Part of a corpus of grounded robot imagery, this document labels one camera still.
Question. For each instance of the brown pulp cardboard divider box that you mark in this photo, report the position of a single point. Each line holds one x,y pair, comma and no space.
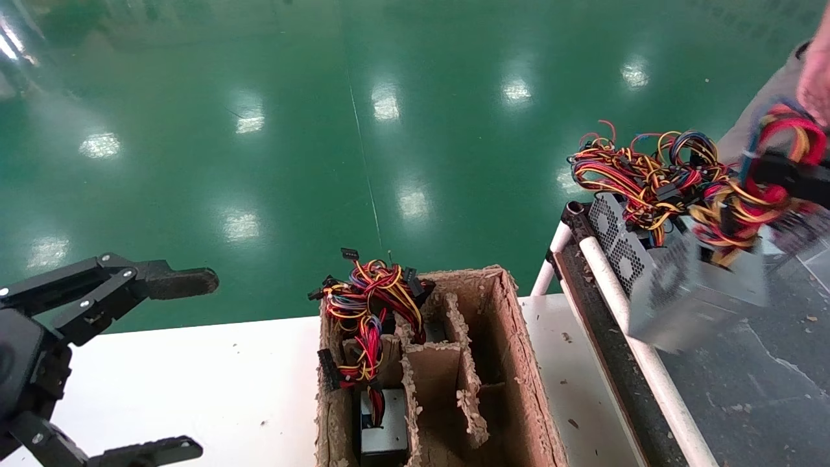
519,363

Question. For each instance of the person bare hand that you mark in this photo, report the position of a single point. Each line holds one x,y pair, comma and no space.
818,78

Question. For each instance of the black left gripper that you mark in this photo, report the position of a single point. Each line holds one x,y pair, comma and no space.
23,363

